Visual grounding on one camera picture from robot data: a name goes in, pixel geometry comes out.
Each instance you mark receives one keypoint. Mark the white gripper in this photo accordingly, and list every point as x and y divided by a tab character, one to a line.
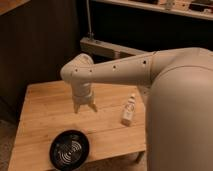
83	94

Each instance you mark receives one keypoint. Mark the small white plastic bottle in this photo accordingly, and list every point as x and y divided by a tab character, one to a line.
128	111

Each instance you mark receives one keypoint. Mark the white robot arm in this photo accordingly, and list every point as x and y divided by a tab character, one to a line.
179	107

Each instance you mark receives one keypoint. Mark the wooden table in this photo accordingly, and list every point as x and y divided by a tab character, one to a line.
48	110

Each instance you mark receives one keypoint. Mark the grey metal beam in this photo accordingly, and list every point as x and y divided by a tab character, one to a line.
106	49

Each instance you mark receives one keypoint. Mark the metal pole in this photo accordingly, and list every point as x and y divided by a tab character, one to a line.
90	32

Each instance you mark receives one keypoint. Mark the wooden shelf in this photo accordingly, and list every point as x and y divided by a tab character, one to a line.
187	8

